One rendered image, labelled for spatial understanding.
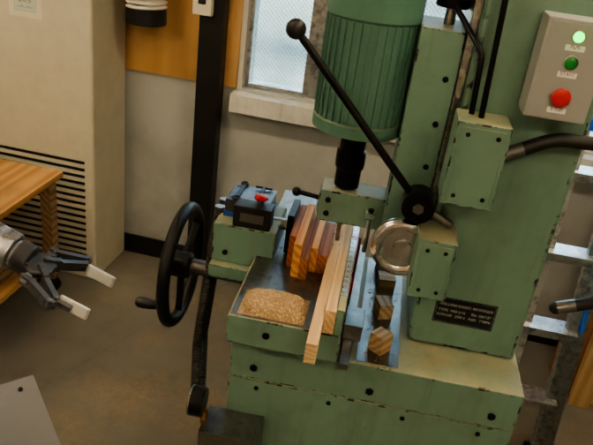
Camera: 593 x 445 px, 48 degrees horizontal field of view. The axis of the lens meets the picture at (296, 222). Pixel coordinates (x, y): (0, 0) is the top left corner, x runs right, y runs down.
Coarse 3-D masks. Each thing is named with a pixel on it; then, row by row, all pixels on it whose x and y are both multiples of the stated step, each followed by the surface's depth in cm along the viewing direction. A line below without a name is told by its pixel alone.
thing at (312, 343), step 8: (336, 224) 151; (344, 224) 152; (328, 256) 138; (336, 256) 138; (328, 264) 135; (328, 272) 132; (328, 280) 129; (320, 288) 126; (328, 288) 127; (320, 296) 124; (328, 296) 124; (320, 304) 122; (320, 312) 119; (312, 320) 117; (320, 320) 117; (312, 328) 114; (320, 328) 115; (312, 336) 112; (320, 336) 119; (312, 344) 111; (304, 352) 111; (312, 352) 111; (304, 360) 112; (312, 360) 112
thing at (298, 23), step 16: (288, 32) 112; (304, 32) 112; (304, 48) 113; (320, 64) 114; (336, 80) 115; (352, 112) 116; (368, 128) 117; (384, 160) 119; (400, 176) 120; (416, 192) 119; (432, 192) 123; (416, 208) 120; (432, 208) 120; (448, 224) 122
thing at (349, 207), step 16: (320, 192) 136; (336, 192) 136; (352, 192) 136; (368, 192) 137; (384, 192) 138; (320, 208) 138; (336, 208) 137; (352, 208) 136; (368, 208) 136; (352, 224) 138
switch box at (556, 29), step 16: (544, 16) 106; (560, 16) 103; (576, 16) 105; (544, 32) 104; (560, 32) 103; (592, 32) 102; (544, 48) 105; (560, 48) 104; (592, 48) 103; (544, 64) 105; (560, 64) 105; (592, 64) 104; (528, 80) 110; (544, 80) 106; (560, 80) 106; (576, 80) 106; (592, 80) 105; (528, 96) 108; (544, 96) 108; (576, 96) 107; (592, 96) 107; (528, 112) 109; (544, 112) 109; (576, 112) 108
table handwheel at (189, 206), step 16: (192, 208) 149; (176, 224) 142; (192, 224) 159; (176, 240) 140; (192, 240) 157; (176, 256) 151; (192, 256) 152; (160, 272) 139; (176, 272) 151; (192, 272) 151; (160, 288) 139; (176, 288) 155; (192, 288) 163; (160, 304) 141; (176, 304) 156; (160, 320) 145; (176, 320) 152
